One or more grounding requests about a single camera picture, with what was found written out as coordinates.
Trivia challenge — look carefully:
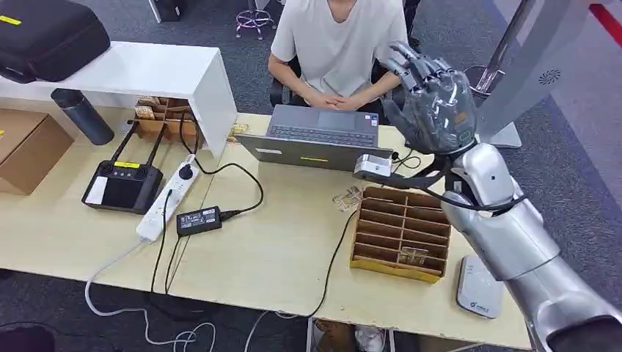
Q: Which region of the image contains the person's left hand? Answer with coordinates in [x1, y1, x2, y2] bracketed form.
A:
[336, 95, 371, 111]

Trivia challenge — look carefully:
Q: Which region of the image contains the person's right hand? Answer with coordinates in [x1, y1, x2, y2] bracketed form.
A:
[303, 92, 341, 111]

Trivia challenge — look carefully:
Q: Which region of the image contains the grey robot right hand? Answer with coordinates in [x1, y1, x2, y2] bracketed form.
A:
[380, 40, 479, 156]

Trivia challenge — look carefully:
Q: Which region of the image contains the black office chair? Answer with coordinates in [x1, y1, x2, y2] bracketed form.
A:
[268, 58, 406, 125]

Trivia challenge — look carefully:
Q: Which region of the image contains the grey laptop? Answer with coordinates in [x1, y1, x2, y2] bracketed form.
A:
[234, 104, 395, 172]

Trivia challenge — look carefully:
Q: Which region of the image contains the person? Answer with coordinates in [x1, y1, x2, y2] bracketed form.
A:
[267, 0, 410, 111]

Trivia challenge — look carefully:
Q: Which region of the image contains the clear sleeved card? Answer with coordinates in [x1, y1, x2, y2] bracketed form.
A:
[332, 186, 365, 213]

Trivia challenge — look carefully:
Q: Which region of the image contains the chrome stool base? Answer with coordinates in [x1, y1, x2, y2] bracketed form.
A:
[235, 0, 278, 41]

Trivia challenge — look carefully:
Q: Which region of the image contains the grey kiosk stand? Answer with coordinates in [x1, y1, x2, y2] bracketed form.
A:
[473, 0, 596, 149]

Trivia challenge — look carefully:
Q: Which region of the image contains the wooden card box with dividers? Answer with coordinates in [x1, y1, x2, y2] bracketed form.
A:
[349, 186, 452, 285]

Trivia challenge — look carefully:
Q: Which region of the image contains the wooden card box with cards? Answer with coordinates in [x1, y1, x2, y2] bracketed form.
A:
[132, 96, 201, 146]

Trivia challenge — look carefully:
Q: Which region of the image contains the black power adapter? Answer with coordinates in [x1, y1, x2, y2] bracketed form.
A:
[175, 206, 223, 238]

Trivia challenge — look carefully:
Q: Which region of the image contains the black bin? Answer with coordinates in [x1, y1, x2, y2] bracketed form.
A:
[147, 0, 188, 23]

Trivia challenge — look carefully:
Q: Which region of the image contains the white desk shelf riser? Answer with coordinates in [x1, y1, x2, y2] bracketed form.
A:
[0, 40, 238, 159]

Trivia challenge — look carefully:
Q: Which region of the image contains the white flat device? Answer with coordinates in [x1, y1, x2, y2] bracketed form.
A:
[455, 254, 505, 320]

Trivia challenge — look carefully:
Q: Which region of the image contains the white power strip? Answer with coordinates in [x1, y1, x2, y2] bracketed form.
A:
[136, 154, 200, 244]

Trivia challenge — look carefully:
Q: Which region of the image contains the black remote controller with antennas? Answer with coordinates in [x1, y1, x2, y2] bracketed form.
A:
[81, 119, 167, 216]

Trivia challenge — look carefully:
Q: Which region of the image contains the brown cardboard box with tape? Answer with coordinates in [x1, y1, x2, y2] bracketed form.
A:
[315, 320, 358, 352]

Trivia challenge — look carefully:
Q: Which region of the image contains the white cloth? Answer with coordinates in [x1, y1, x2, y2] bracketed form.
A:
[354, 326, 386, 352]

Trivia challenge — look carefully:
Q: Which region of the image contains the dark grey thermos bottle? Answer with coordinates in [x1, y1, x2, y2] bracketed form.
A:
[50, 87, 116, 147]

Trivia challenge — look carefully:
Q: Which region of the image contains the black carry case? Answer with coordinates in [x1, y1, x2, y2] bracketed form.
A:
[0, 0, 111, 84]

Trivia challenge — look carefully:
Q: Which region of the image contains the plain brown cardboard box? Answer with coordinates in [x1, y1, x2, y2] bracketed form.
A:
[0, 107, 75, 197]

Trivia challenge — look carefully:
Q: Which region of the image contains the chrome stanchion post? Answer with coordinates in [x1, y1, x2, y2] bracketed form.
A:
[463, 0, 530, 95]

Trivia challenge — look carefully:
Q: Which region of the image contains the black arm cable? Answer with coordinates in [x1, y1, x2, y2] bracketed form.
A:
[376, 154, 528, 213]

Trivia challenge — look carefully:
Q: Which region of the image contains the black adapter output cable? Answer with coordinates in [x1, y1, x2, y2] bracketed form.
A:
[178, 112, 266, 218]

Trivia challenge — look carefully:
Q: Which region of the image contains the long black laptop cable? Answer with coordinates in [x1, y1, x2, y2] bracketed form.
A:
[306, 150, 424, 320]

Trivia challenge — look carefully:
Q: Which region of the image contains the black plug cable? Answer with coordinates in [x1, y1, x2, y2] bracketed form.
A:
[150, 189, 173, 294]

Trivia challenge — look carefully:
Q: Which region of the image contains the black adapter mains cable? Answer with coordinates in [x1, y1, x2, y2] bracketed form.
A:
[164, 235, 182, 295]

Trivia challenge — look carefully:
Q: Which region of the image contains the white power strip cable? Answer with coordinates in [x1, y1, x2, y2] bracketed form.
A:
[84, 240, 217, 352]

